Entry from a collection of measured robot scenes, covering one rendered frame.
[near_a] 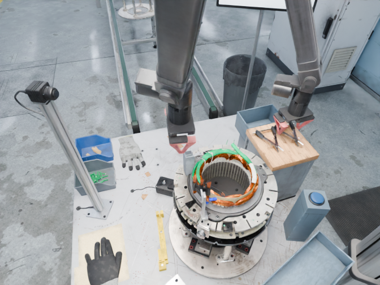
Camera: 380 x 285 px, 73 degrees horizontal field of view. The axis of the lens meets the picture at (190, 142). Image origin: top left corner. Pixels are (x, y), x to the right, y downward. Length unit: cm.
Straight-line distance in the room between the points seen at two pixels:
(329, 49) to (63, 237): 281
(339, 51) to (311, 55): 224
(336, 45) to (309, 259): 242
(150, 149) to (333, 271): 91
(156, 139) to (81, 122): 156
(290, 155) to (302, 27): 43
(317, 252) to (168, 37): 71
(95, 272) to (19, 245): 123
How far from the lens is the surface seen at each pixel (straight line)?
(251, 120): 118
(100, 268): 106
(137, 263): 106
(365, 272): 101
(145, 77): 59
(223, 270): 102
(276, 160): 95
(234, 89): 239
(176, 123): 63
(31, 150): 276
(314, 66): 83
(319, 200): 93
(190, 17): 31
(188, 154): 78
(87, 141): 140
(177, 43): 36
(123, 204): 117
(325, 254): 88
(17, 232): 229
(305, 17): 77
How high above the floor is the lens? 177
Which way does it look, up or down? 47 degrees down
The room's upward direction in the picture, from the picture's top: straight up
